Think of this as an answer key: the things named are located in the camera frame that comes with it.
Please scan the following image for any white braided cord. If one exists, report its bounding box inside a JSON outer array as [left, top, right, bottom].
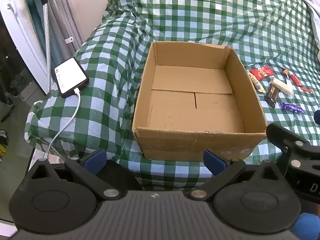
[[42, 2, 52, 93]]

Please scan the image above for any white printed cloth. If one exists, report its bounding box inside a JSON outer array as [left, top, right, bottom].
[[290, 0, 320, 61]]

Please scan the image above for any purple candy packet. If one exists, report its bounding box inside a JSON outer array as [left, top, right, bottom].
[[280, 102, 304, 115]]

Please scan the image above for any green checkered blanket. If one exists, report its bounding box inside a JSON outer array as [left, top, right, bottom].
[[24, 0, 320, 190]]

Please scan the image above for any white charging cable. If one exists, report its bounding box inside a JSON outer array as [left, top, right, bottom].
[[47, 88, 82, 159]]

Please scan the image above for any brown cardboard box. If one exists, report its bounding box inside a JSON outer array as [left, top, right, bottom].
[[132, 41, 267, 162]]

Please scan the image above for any white window frame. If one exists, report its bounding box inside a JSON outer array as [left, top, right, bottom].
[[0, 0, 52, 94]]

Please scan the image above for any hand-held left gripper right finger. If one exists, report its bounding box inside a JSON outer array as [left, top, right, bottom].
[[184, 149, 282, 201]]

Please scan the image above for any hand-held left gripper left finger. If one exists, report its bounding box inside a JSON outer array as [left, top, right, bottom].
[[29, 148, 121, 201]]

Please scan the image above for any purple silver long packet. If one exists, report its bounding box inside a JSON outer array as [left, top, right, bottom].
[[280, 66, 292, 87]]

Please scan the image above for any white bar packet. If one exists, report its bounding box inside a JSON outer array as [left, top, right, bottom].
[[271, 77, 293, 97]]

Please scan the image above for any smartphone with lit screen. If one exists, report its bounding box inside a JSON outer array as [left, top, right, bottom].
[[54, 57, 90, 98]]

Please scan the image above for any teal curtain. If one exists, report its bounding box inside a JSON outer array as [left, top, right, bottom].
[[23, 0, 63, 64]]

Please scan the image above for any beige snack packet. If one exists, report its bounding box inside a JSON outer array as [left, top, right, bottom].
[[248, 73, 266, 93]]

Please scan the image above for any dark brown snack packet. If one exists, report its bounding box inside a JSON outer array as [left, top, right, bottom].
[[265, 85, 281, 108]]

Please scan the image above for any red spicy strips packet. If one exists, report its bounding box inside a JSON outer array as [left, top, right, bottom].
[[250, 66, 275, 81]]

